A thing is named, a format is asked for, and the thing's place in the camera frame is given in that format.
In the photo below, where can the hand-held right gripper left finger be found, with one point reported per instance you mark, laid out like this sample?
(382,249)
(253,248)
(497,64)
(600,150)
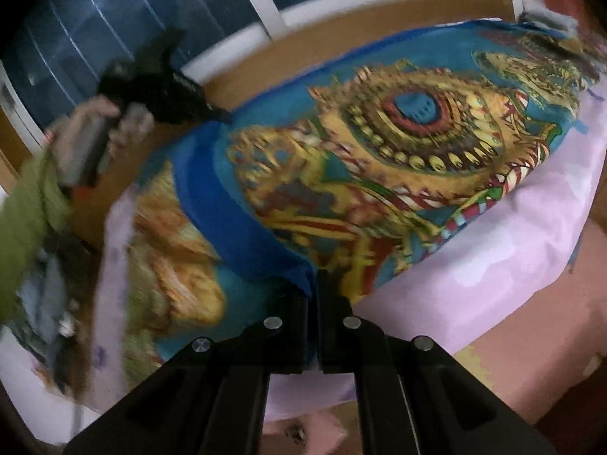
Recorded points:
(298,331)

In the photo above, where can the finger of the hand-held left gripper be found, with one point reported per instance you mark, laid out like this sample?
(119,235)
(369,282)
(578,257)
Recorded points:
(216,113)

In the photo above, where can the person's left hand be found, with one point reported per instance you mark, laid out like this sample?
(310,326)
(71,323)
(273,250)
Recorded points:
(83,111)

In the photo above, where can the window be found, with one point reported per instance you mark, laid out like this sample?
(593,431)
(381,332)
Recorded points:
(142,9)

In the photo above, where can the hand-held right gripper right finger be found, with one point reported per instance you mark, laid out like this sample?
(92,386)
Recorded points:
(327,331)

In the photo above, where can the lavender dotted mat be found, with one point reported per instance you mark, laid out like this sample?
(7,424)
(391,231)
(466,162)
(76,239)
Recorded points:
(521,237)

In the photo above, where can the blue printed cloth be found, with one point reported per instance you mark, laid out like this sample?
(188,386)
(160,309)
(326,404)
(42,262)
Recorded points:
(379,151)

